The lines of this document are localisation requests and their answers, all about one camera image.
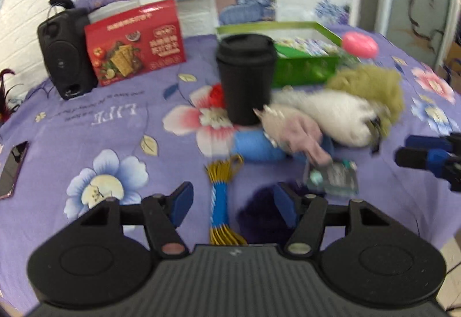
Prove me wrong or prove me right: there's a dark packaged item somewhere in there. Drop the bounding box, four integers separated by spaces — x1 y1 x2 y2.
303 159 359 198

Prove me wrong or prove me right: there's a blue yellow cord bundle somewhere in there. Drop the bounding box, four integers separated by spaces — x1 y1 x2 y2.
204 154 250 246

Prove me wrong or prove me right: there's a pink knitted cloth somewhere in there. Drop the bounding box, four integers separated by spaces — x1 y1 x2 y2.
253 104 332 166

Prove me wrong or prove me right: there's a blue yarn bundle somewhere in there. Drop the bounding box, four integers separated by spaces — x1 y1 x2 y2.
230 130 317 165

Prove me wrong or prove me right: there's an olive mesh bath pouf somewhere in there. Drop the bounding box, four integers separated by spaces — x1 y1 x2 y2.
324 64 405 137

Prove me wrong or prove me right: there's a white fluffy towel roll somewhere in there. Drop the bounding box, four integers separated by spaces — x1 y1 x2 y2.
271 89 387 148

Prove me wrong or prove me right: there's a floral fabric pouch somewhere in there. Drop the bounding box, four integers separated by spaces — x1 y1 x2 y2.
275 37 340 57

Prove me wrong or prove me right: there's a dark purple scrunchie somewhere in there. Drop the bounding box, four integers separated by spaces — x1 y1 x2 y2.
237 184 293 247

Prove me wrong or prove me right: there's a green felt pouch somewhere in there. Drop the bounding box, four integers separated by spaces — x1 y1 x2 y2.
274 44 309 59

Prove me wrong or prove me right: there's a brown paper shopping bag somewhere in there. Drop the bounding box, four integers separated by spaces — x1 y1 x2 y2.
437 42 460 84

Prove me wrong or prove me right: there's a purple floral tablecloth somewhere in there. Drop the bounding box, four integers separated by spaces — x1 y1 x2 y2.
1 35 460 312

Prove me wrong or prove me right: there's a glass jar pink lid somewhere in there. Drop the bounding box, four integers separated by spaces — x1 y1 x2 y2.
341 31 379 63

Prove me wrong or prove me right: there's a green cardboard box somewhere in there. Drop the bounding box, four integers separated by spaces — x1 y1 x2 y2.
216 21 359 88

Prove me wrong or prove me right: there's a black smartphone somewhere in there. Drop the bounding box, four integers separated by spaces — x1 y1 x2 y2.
0 141 29 200

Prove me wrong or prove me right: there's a black lidded travel cup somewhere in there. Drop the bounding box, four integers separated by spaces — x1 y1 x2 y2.
216 34 277 127

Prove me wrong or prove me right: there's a red cracker box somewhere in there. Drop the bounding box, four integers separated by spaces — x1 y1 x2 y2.
84 0 186 86

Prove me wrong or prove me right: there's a dark red feather decoration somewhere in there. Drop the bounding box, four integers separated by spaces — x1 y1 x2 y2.
0 68 23 126

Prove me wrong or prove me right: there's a black portable speaker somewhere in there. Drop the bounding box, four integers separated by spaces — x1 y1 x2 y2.
37 0 98 100

